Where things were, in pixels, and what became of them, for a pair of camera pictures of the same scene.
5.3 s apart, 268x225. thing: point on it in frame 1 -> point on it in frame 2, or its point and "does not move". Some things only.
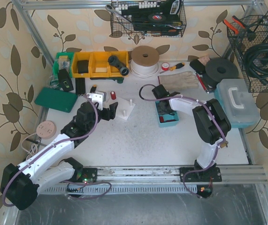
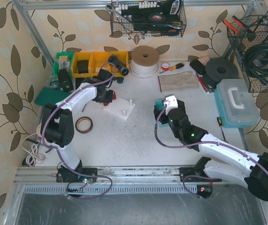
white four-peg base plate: [124, 108] does not move
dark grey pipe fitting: [124, 70] does not move
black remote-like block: [80, 86] does not move
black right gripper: [161, 94] -> [158, 112]
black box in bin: [83, 66] does not move
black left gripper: [108, 112] -> [104, 98]
